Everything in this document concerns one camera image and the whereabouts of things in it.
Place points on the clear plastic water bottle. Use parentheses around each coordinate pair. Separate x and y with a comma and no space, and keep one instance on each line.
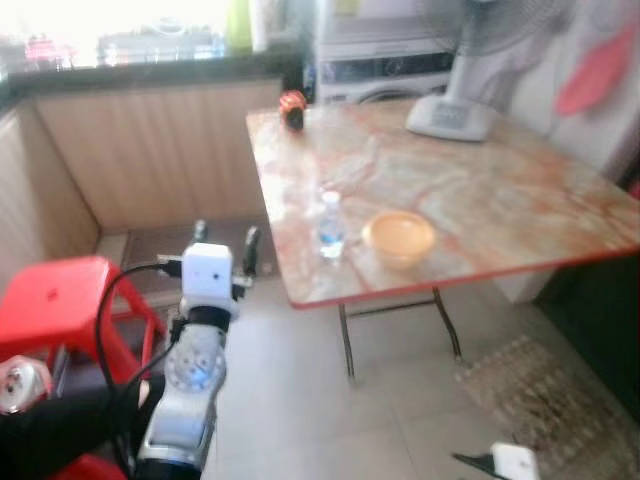
(331,232)

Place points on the person's black sleeved forearm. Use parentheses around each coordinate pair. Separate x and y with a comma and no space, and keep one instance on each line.
(60,430)

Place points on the wooden cabinet with dark counter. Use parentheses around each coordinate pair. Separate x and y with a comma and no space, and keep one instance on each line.
(150,150)

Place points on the small red black object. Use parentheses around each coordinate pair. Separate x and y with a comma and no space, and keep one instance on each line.
(292,110)

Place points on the orange plastic bowl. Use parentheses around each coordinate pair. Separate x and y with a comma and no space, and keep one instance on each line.
(399,238)

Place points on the red plastic stool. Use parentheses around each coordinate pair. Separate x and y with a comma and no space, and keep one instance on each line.
(60,300)

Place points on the green bottle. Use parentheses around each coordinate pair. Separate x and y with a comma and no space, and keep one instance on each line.
(238,25)

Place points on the white washing machine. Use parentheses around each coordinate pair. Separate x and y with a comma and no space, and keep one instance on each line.
(380,70)

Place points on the marble pattern folding table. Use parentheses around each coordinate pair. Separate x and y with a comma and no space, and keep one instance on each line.
(480,190)

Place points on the silver round can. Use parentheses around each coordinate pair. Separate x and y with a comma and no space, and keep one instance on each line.
(20,385)

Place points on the grey standing fan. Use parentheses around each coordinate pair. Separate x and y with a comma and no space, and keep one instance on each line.
(450,115)

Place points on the red hanging cloth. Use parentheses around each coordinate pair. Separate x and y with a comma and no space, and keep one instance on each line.
(595,70)

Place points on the patterned beige rug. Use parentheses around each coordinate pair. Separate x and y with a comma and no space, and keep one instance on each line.
(550,410)

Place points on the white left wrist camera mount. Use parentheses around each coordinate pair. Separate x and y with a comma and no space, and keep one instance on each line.
(208,272)

